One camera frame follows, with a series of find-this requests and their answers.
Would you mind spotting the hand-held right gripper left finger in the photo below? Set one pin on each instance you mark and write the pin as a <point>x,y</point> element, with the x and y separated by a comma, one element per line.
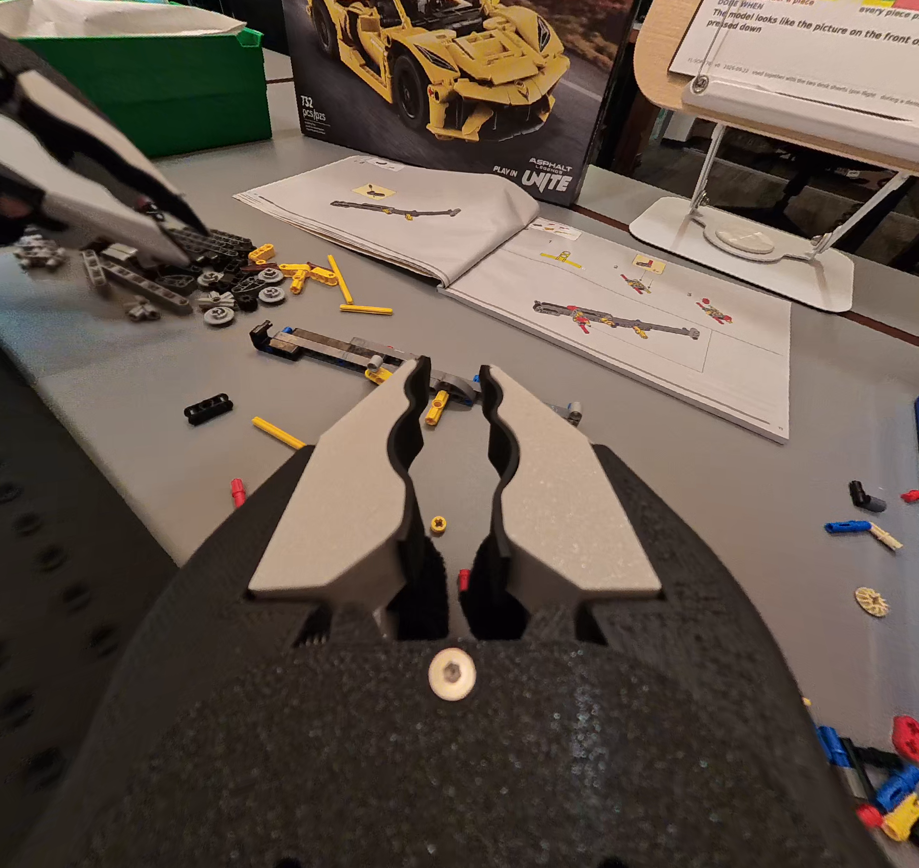
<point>330,516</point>

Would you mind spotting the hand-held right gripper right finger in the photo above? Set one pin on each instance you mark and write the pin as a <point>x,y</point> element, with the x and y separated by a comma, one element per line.
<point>581,523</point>

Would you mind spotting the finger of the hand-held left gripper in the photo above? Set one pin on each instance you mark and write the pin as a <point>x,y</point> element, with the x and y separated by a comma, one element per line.
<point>86,200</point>
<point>79,117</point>

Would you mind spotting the pile of black grey lego pieces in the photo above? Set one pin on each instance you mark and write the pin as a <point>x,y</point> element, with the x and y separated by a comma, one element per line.
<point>215,243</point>

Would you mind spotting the grey lego beam assembly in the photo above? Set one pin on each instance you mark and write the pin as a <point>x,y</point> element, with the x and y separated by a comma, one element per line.
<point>323,347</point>

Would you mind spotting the white lego instruction booklet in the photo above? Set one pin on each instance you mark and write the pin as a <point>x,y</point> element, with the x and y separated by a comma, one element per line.
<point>467,236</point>

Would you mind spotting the pile of colourful lego pins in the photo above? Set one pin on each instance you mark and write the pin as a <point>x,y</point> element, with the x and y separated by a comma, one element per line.
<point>897,792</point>

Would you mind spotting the black grey lego elbow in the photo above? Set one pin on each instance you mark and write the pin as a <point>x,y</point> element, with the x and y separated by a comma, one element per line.
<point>865,498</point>

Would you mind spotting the long red lego pin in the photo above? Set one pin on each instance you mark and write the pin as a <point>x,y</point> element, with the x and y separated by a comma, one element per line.
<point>238,494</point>

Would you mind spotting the brown lego piece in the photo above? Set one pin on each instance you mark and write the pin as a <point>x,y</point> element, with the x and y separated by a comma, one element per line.
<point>258,266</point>

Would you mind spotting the yellow lego connector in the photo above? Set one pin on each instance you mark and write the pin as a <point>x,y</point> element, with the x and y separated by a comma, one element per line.
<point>287,270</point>
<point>324,275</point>
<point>299,285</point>

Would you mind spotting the blue lego pin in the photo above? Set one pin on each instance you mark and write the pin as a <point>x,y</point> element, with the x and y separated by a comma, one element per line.
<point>847,527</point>

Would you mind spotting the tan lego gear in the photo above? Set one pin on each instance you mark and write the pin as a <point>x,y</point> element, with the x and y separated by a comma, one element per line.
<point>871,602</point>

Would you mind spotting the tan lego connector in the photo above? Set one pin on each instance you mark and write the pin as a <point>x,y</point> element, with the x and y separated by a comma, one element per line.
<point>887,537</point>

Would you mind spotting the yellow car lego box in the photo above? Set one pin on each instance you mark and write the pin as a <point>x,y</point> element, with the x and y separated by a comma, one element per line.
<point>445,42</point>

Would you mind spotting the green plastic bin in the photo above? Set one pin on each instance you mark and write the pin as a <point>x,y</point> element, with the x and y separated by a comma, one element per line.
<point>201,92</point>

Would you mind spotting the white document stand wooden board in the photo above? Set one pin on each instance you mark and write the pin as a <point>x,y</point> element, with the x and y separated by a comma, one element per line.
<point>790,272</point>

